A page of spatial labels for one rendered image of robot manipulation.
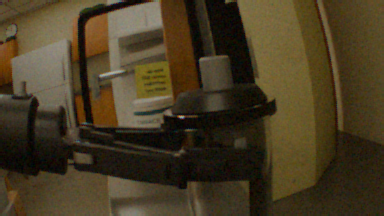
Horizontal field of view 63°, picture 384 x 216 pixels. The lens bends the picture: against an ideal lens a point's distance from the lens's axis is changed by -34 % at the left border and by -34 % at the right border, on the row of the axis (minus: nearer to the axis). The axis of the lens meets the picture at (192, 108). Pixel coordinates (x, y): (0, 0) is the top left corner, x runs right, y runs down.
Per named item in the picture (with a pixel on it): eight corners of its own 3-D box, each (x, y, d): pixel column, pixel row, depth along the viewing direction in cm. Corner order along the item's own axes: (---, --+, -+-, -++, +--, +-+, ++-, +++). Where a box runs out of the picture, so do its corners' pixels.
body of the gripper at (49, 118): (31, 108, 34) (109, 114, 36) (43, 100, 43) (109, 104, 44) (35, 178, 35) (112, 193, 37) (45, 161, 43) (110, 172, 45)
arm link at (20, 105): (14, 166, 43) (-1, 185, 34) (13, 79, 42) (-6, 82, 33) (48, 173, 44) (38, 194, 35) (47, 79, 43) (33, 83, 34)
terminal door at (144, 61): (220, 152, 101) (191, -13, 96) (96, 167, 100) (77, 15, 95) (219, 151, 102) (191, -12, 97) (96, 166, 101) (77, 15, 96)
